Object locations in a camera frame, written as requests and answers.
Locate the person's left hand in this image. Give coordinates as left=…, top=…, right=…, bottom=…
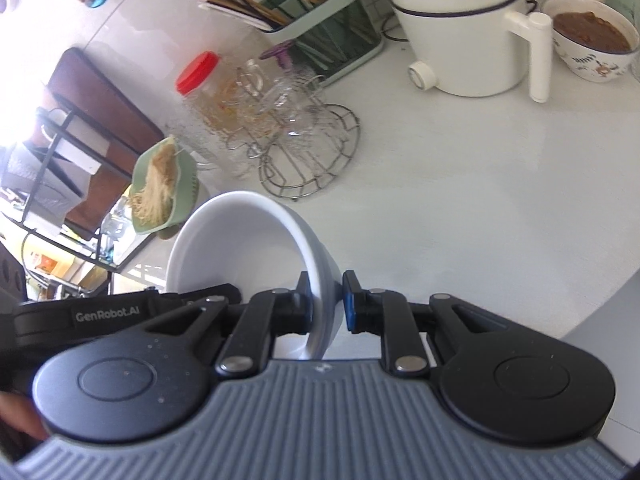
left=0, top=392, right=48, bottom=442

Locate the green chopstick holder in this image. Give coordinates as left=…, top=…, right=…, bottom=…
left=257, top=0, right=386, bottom=88

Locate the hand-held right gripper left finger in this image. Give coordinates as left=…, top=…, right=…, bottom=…
left=145, top=271, right=315, bottom=378

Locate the brown food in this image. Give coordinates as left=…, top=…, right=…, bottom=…
left=552, top=10, right=632, bottom=53

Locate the patterned bowl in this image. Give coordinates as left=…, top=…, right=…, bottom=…
left=541, top=0, right=640, bottom=83

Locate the white ceramic bowl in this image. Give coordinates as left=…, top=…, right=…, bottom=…
left=165, top=190, right=346, bottom=361

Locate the black metal shelf rack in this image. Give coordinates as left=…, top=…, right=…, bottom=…
left=0, top=107, right=168, bottom=276

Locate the grey cloth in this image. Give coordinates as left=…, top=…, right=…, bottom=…
left=0, top=145, right=71, bottom=221

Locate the metal wire cup rack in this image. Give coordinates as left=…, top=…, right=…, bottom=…
left=225, top=67, right=362, bottom=202

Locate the purple plastic handle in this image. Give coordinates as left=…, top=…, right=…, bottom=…
left=259, top=40, right=296, bottom=72

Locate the small clear glass cup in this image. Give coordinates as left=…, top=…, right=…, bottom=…
left=97, top=195, right=133, bottom=263

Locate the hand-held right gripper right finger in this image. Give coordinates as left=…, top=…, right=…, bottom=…
left=341, top=270, right=511, bottom=378

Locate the white electric pot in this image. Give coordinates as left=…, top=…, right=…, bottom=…
left=371, top=0, right=555, bottom=106

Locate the brown wooden cutting board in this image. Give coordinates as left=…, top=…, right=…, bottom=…
left=47, top=47, right=166, bottom=241

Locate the green toothpick container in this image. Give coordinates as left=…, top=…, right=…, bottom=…
left=129, top=137, right=201, bottom=236

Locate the plastic jar red lid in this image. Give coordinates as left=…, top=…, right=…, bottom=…
left=167, top=51, right=261, bottom=176

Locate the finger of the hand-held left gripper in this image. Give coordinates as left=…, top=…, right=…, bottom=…
left=160, top=284, right=242, bottom=312

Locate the clear glass mug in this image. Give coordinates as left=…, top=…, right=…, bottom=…
left=232, top=57, right=281, bottom=111
left=260, top=67, right=326, bottom=148

